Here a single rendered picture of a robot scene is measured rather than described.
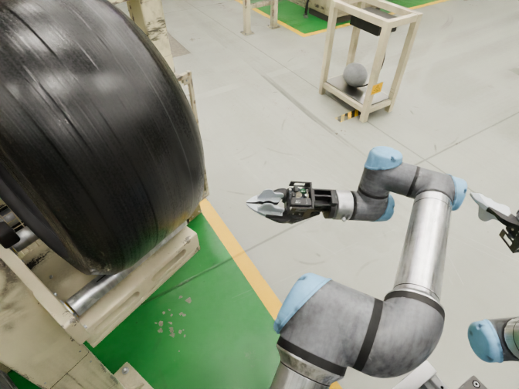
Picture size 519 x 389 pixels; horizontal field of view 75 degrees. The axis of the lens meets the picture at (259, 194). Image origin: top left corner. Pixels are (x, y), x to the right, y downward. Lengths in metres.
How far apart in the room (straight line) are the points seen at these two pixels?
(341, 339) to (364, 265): 1.46
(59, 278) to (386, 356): 0.84
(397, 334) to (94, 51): 0.61
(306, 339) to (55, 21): 0.59
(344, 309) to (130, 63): 0.50
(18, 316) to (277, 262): 1.33
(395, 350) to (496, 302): 1.63
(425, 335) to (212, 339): 1.27
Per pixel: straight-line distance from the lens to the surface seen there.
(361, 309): 0.57
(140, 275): 0.92
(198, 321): 1.79
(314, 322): 0.56
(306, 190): 0.82
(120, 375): 1.77
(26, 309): 0.90
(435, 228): 0.73
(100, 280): 0.88
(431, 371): 1.07
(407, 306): 0.60
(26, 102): 0.54
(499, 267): 2.32
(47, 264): 1.13
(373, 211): 0.87
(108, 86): 0.57
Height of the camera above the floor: 1.61
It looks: 45 degrees down
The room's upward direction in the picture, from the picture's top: straight up
